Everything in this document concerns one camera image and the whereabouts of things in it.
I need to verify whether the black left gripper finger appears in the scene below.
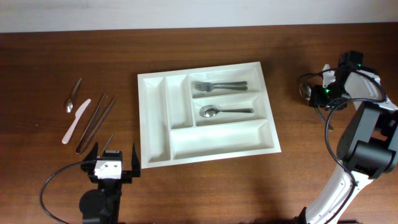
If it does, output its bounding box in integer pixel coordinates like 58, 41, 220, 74
131, 144, 141, 177
83, 142, 98, 162

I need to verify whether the large metal spoon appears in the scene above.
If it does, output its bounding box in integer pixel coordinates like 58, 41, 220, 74
199, 105, 254, 118
299, 83, 330, 124

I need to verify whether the small metal teaspoon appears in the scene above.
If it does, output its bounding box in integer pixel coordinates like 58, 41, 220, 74
65, 78, 83, 113

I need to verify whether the metal fork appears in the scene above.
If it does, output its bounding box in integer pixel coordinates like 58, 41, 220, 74
194, 85, 248, 92
193, 81, 248, 86

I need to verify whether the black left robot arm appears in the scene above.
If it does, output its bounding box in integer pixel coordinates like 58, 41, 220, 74
79, 143, 141, 224

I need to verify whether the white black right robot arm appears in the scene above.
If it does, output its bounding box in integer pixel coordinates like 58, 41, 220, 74
293, 50, 397, 223

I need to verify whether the small metal rod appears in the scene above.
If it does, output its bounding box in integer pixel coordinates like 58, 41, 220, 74
98, 133, 114, 157

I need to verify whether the white plastic cutlery tray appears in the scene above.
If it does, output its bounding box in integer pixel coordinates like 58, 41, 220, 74
137, 62, 281, 169

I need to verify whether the black left camera cable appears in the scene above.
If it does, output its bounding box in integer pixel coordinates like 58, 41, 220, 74
39, 160, 94, 224

